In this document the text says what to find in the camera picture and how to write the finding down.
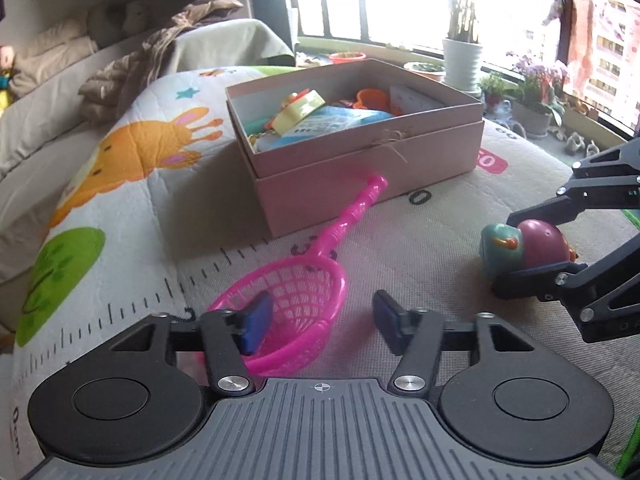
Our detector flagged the teal and pink duck toy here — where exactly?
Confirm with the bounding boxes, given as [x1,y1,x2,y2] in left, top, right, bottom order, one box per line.
[480,219,581,281]

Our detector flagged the grey covered sofa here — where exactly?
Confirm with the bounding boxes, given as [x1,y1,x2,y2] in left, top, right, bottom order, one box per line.
[0,10,296,341]

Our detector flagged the bamboo plant in white pot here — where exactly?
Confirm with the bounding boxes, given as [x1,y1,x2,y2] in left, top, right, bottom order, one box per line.
[442,0,551,93]

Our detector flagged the pink toy scoop net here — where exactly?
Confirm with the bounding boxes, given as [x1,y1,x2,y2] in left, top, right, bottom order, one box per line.
[206,174,390,377]

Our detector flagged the plush toy on sofa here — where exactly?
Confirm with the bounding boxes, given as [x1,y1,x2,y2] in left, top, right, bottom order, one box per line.
[10,20,101,101]

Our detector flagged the pink cardboard box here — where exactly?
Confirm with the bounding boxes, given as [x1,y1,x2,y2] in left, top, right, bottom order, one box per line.
[225,58,486,238]

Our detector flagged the terracotta plant pot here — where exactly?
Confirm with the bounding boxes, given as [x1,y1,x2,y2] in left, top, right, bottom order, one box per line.
[327,51,368,66]
[402,61,447,83]

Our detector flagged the grey plush toy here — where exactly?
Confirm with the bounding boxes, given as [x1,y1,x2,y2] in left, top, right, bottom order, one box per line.
[85,0,151,41]

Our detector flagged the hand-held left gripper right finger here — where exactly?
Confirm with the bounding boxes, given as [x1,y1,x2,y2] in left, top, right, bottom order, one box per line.
[371,289,536,395]

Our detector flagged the small green potted plant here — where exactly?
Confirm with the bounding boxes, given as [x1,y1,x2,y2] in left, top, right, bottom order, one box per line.
[479,72,512,112]

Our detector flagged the grey curtain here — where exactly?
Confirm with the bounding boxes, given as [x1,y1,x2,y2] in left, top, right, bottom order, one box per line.
[240,0,301,56]

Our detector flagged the orange plastic toy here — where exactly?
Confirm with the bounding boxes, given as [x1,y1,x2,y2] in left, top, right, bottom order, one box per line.
[355,88,403,116]

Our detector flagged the brown crumpled blanket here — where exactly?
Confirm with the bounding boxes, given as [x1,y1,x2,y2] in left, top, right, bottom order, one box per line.
[78,0,244,126]

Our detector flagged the small windowsill figurines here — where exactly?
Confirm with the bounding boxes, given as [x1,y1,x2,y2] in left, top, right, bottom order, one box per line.
[564,131,602,157]

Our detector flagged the purple flower potted plant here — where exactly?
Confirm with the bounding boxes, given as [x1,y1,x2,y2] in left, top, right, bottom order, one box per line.
[505,52,571,136]

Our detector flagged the printed giraffe play mat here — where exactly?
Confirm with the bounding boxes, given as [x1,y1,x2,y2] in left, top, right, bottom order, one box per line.
[0,65,640,466]

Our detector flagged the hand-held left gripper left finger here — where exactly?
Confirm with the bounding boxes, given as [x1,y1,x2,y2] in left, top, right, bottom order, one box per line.
[106,290,276,395]

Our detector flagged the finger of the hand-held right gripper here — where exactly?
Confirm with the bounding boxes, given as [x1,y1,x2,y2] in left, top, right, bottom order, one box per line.
[491,231,640,344]
[506,136,640,232]

